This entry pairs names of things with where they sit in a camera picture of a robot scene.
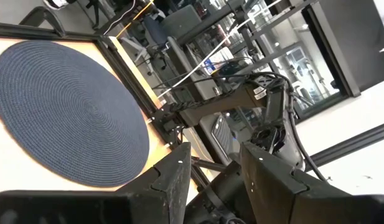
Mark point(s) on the black desk foot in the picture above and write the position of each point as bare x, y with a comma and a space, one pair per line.
45, 15

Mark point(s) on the black laptop keyboard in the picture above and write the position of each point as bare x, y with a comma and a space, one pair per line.
222, 137

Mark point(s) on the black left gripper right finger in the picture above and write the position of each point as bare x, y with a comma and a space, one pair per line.
288, 202

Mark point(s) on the dark round plate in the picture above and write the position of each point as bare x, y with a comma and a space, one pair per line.
70, 112

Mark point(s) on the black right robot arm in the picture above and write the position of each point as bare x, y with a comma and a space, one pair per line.
282, 102

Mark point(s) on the black floor beam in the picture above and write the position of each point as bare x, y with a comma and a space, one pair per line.
350, 144

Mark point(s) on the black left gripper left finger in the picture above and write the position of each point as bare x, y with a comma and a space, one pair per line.
132, 205

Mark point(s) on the black square mounting plate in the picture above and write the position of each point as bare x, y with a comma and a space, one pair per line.
166, 119

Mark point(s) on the grey desk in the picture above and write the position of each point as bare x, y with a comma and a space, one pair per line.
191, 71

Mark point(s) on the person's white black shoe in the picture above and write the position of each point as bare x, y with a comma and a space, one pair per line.
56, 3

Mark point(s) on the blue office chair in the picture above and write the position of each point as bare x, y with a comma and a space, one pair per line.
154, 29

